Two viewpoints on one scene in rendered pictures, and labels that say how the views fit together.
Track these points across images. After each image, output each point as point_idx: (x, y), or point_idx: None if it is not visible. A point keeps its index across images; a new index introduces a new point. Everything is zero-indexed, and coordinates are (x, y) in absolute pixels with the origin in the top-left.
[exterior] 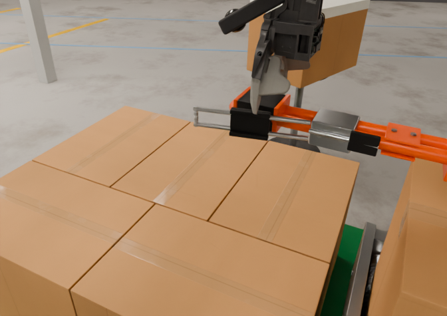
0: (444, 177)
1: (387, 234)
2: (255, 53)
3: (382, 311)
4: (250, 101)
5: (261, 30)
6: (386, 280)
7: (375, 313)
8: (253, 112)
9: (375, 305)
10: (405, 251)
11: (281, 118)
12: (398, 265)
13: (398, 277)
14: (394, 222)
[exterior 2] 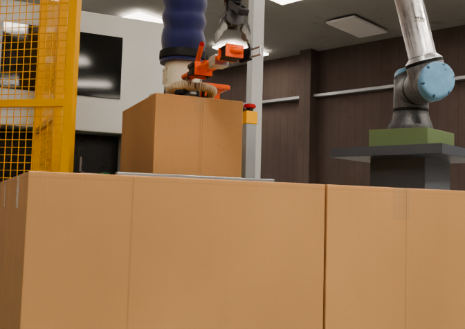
0: (211, 75)
1: (157, 146)
2: (248, 24)
3: (225, 131)
4: (250, 43)
5: (243, 16)
6: (212, 129)
7: (212, 149)
8: (250, 47)
9: (205, 152)
10: (225, 100)
11: None
12: (225, 107)
13: (233, 105)
14: (170, 127)
